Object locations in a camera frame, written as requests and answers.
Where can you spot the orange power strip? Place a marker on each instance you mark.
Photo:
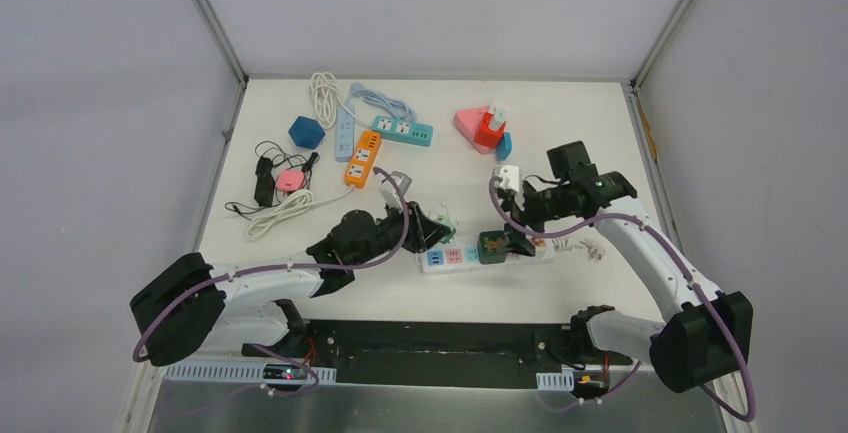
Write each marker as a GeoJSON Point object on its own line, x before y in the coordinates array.
{"type": "Point", "coordinates": [362, 160]}

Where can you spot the light green plug charger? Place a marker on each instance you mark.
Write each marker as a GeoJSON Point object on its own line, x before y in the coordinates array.
{"type": "Point", "coordinates": [449, 226]}

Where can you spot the light blue power strip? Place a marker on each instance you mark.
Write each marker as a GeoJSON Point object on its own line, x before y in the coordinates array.
{"type": "Point", "coordinates": [345, 129]}

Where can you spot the pink round adapter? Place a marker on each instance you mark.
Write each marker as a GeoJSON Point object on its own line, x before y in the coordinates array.
{"type": "Point", "coordinates": [290, 180]}

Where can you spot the black power adapter with cable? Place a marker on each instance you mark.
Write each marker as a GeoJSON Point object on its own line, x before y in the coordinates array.
{"type": "Point", "coordinates": [271, 160]}

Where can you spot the red cube adapter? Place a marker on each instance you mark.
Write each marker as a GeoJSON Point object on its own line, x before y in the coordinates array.
{"type": "Point", "coordinates": [485, 136]}

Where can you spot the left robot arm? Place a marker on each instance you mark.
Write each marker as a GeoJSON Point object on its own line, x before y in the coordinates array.
{"type": "Point", "coordinates": [194, 306]}

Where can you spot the pink triangular power strip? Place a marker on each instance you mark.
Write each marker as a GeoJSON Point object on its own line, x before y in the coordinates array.
{"type": "Point", "coordinates": [467, 121]}

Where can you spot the teal power strip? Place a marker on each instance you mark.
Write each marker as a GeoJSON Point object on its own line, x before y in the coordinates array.
{"type": "Point", "coordinates": [401, 131]}

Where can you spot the dark green dragon cube adapter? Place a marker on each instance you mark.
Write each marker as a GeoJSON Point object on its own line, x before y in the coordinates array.
{"type": "Point", "coordinates": [492, 247]}

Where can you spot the white multicolour power strip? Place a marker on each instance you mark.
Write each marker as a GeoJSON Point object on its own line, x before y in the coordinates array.
{"type": "Point", "coordinates": [462, 255]}

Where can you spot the white charger on red cube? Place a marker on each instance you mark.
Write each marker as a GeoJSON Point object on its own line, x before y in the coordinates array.
{"type": "Point", "coordinates": [498, 113]}

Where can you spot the blue small adapter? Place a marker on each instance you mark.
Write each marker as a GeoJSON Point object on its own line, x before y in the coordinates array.
{"type": "Point", "coordinates": [504, 148]}

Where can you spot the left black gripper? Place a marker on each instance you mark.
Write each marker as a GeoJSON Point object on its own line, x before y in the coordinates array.
{"type": "Point", "coordinates": [413, 229]}

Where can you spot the blue cube adapter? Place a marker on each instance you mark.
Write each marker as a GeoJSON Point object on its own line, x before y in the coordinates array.
{"type": "Point", "coordinates": [306, 133]}

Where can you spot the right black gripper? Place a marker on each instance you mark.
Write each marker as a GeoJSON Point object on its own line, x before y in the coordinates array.
{"type": "Point", "coordinates": [509, 205]}

